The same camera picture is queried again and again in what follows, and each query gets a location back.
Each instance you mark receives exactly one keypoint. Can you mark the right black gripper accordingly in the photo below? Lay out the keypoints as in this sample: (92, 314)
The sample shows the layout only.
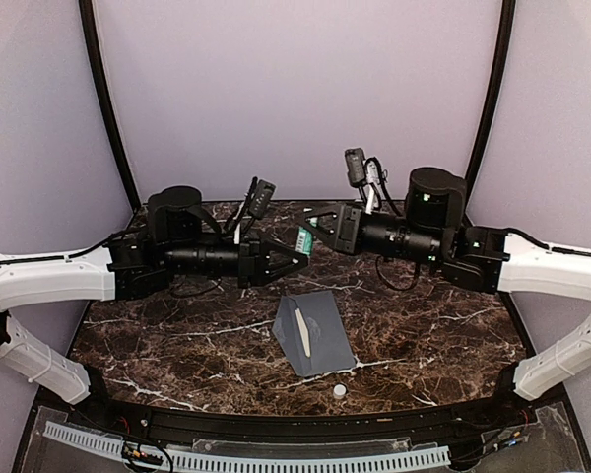
(347, 239)

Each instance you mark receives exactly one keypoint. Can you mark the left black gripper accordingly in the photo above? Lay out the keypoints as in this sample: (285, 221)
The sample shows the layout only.
(254, 263)

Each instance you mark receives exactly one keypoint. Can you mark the green white glue stick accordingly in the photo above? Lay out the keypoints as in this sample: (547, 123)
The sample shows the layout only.
(304, 241)

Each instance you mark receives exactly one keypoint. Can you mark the beige letter paper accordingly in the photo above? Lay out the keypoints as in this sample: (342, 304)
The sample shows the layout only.
(303, 332)

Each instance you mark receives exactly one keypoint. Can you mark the grey envelope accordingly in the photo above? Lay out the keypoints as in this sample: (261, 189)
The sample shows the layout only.
(330, 348)

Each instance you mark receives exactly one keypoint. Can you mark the white glue stick cap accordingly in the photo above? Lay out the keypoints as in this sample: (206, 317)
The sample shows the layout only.
(340, 391)

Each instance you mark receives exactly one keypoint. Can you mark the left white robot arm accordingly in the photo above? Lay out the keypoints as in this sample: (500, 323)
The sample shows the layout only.
(179, 238)

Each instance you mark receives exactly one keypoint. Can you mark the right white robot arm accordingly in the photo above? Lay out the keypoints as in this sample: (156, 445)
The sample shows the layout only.
(486, 260)

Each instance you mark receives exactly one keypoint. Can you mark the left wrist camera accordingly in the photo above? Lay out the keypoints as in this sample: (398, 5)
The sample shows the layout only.
(252, 209)

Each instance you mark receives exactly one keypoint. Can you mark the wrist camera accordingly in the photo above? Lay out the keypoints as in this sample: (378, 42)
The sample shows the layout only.
(367, 176)
(252, 209)

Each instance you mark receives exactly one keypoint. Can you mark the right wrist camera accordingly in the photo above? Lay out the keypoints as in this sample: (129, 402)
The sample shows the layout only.
(367, 176)

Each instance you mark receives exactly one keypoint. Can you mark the black front rail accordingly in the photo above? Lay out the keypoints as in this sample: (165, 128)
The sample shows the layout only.
(457, 422)

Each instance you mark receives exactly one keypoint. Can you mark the white slotted cable duct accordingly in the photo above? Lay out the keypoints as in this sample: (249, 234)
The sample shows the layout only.
(210, 455)

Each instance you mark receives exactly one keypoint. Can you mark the right black frame post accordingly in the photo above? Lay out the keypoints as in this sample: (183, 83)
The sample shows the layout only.
(500, 54)

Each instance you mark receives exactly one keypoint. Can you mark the black frame post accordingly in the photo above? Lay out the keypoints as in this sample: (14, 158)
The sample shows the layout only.
(500, 54)
(106, 108)

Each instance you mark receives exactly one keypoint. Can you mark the left black frame post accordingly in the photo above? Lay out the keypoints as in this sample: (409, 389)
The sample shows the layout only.
(106, 108)

